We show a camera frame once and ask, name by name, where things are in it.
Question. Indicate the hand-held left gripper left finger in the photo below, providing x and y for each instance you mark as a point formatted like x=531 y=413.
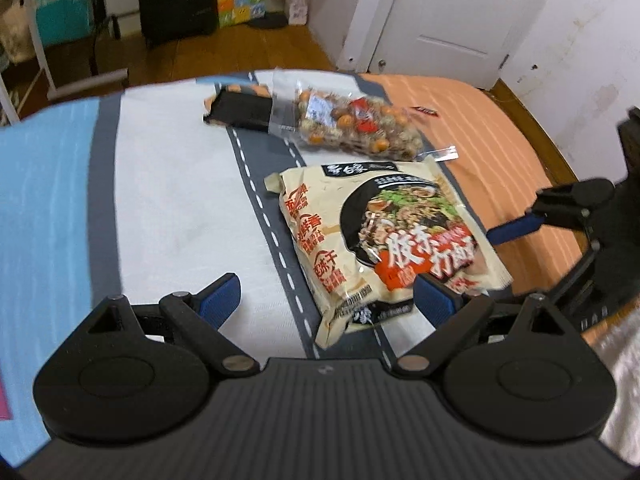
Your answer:
x=220 y=300

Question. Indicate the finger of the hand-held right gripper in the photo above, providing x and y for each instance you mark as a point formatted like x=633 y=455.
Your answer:
x=515 y=230
x=582 y=270

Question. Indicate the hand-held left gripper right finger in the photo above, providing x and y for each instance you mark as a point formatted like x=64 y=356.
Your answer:
x=436 y=301

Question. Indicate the beige instant noodle packet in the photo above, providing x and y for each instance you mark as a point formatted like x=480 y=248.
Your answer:
x=350 y=220

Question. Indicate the clear bag of mixed snacks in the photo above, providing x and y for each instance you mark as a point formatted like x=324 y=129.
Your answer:
x=350 y=120

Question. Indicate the road print bed sheet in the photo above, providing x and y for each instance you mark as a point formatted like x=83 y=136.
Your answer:
x=175 y=185

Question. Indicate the small red candy wrapper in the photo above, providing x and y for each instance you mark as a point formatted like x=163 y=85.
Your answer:
x=425 y=110

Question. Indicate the wide black snack packet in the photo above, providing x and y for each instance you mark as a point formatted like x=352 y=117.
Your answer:
x=240 y=110

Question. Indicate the white door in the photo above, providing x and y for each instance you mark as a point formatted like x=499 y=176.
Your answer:
x=450 y=10

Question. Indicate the dark round floor object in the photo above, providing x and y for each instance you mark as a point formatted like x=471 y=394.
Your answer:
x=267 y=22

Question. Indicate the black suitcase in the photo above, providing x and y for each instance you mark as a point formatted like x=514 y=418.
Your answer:
x=175 y=0

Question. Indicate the teal bag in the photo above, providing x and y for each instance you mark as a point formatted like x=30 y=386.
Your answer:
x=62 y=20

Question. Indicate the brown paper bag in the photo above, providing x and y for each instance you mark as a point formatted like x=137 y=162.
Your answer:
x=17 y=32

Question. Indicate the white frame table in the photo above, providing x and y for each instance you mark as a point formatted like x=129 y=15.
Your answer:
x=42 y=60

